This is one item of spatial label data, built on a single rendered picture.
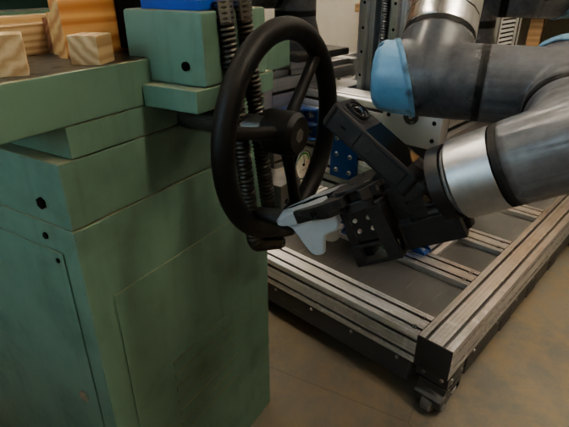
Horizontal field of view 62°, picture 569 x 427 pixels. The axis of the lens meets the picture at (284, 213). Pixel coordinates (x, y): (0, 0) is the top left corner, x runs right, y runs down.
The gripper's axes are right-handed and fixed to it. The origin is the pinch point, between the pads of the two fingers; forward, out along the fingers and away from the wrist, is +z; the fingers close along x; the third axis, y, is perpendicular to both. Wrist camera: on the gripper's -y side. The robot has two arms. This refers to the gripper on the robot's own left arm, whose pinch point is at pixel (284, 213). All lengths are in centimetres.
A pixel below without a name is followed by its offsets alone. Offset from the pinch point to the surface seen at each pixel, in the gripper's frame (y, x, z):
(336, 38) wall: -59, 332, 140
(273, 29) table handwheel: -19.5, 5.8, -5.5
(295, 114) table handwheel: -10.0, 9.3, -1.1
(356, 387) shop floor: 62, 48, 42
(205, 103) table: -16.1, 3.7, 7.0
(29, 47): -33.7, -2.8, 25.7
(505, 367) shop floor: 78, 77, 13
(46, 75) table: -25.1, -10.9, 13.0
